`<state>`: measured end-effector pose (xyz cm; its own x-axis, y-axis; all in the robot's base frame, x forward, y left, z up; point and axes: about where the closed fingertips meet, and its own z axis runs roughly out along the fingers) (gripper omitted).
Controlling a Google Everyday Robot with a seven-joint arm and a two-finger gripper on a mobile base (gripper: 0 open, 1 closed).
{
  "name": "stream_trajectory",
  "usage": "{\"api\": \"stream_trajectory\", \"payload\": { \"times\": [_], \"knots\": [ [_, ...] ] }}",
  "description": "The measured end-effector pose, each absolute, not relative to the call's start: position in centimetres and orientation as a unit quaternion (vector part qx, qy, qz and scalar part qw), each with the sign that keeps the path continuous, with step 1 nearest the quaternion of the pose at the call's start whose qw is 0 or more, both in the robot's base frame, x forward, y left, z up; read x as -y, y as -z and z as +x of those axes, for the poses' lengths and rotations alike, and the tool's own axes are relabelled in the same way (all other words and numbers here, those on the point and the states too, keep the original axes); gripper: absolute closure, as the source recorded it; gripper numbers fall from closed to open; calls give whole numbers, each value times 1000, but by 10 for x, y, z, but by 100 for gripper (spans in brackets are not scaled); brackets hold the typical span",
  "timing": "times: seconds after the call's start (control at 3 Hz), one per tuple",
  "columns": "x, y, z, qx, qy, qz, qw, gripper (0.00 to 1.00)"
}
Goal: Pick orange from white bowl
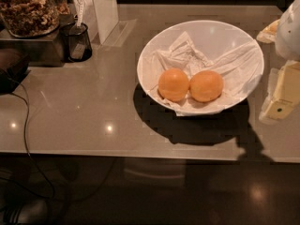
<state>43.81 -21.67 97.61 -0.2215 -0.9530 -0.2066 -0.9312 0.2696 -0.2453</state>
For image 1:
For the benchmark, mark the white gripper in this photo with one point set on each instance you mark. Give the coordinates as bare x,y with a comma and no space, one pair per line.
289,32

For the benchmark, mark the orange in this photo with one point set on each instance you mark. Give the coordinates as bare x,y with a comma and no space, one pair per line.
173,84
206,86

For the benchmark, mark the white bowl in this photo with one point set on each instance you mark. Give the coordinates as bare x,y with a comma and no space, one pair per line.
206,38

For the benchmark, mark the white paper napkin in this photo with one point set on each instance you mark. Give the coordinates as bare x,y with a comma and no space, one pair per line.
237,66

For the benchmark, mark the white stand panel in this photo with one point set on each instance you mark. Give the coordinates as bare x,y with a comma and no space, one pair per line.
104,26

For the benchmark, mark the white utensil in cup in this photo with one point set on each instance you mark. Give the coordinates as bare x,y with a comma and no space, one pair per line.
79,14

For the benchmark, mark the black mesh cup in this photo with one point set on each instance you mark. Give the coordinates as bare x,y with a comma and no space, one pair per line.
76,42

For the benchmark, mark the small glass jar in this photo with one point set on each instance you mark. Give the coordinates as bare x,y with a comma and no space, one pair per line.
61,0

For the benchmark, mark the dark metal box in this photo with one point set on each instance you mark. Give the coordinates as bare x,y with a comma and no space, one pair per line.
45,50

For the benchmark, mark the glass jar of nuts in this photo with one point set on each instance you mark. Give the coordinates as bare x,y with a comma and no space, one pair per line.
28,10

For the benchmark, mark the black device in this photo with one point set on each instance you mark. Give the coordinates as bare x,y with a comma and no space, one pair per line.
13,68

